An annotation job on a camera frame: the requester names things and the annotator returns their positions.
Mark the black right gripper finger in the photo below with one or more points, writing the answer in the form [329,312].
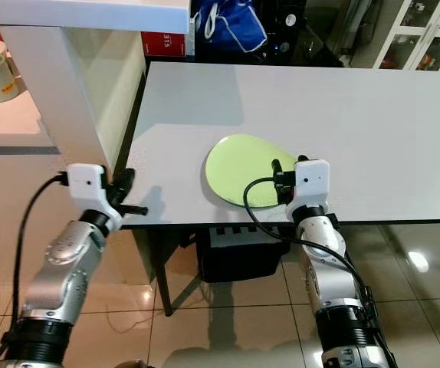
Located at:
[280,172]
[303,159]

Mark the blue fabric bag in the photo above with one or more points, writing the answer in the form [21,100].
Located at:
[231,27]

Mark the white raised bar shelf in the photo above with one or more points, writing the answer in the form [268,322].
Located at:
[67,92]

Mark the white dining table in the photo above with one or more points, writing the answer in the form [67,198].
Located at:
[366,107]

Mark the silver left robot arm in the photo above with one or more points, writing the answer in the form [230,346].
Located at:
[55,284]

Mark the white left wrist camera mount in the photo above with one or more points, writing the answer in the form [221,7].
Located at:
[86,188]

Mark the white glass door cabinet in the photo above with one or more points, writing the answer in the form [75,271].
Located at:
[427,38]

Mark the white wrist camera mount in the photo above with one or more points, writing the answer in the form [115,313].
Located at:
[86,188]
[310,184]

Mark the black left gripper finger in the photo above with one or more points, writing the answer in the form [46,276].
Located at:
[125,181]
[136,209]

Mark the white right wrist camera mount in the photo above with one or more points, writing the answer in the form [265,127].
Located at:
[310,184]

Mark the red cardboard box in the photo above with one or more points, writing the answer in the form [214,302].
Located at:
[162,44]

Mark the black checkered seat stool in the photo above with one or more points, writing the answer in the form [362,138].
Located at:
[239,261]

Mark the light green oval plate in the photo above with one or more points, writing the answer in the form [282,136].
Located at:
[239,172]

